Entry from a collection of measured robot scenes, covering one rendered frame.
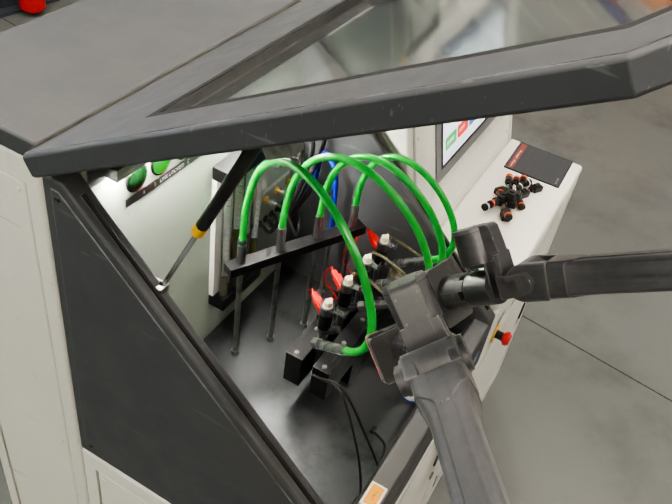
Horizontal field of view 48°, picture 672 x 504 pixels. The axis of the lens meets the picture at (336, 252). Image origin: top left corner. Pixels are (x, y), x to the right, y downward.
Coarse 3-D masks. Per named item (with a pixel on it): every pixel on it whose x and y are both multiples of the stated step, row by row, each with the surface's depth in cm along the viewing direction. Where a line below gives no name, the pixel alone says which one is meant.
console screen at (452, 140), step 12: (480, 120) 194; (492, 120) 203; (444, 132) 174; (456, 132) 181; (468, 132) 188; (480, 132) 197; (444, 144) 176; (456, 144) 183; (468, 144) 191; (444, 156) 177; (456, 156) 185; (444, 168) 180
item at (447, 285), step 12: (444, 264) 126; (432, 276) 124; (444, 276) 126; (456, 276) 123; (432, 288) 124; (444, 288) 123; (456, 288) 121; (444, 300) 124; (456, 300) 122; (444, 312) 125; (456, 312) 126; (468, 312) 128
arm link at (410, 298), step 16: (416, 272) 93; (384, 288) 93; (400, 288) 89; (416, 288) 89; (400, 304) 89; (416, 304) 89; (432, 304) 91; (400, 320) 91; (416, 320) 89; (432, 320) 88; (416, 336) 89; (432, 336) 89; (464, 352) 84; (400, 368) 86; (400, 384) 85
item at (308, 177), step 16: (272, 160) 127; (288, 160) 123; (256, 176) 133; (304, 176) 120; (320, 192) 118; (336, 208) 117; (240, 224) 144; (336, 224) 117; (240, 240) 146; (352, 240) 116; (352, 256) 117; (368, 288) 117; (368, 304) 117; (368, 320) 119; (352, 352) 126
